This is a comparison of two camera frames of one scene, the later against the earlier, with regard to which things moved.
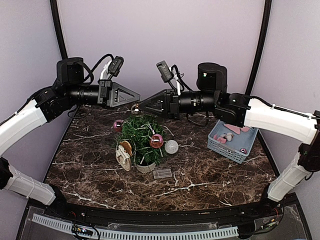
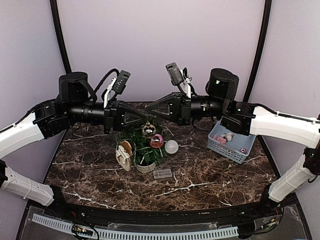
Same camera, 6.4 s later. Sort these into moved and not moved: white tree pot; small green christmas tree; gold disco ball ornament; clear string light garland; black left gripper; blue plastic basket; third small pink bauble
Moved: gold disco ball ornament; black left gripper; clear string light garland
Not moved: third small pink bauble; white tree pot; small green christmas tree; blue plastic basket
